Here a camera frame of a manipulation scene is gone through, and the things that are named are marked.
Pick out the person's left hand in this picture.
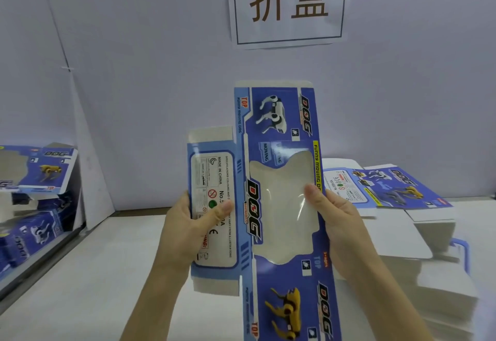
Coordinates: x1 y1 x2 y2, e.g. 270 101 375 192
153 191 234 285

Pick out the person's right hand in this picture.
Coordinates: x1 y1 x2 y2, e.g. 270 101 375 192
303 183 382 281

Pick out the blue dog-print cardboard box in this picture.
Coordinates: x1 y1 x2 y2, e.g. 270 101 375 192
187 81 344 341

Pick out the stack of boxes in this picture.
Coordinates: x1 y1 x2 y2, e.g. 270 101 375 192
321 158 480 339

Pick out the pile of blue boxes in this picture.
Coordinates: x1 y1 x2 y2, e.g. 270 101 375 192
0 145 83 279

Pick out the person's left forearm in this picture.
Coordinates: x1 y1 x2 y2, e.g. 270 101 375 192
119 267 193 341

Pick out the person's right forearm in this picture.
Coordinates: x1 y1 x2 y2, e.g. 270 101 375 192
347 259 437 341

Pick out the white paper wall sign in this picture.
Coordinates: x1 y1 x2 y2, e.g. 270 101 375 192
226 0 350 49

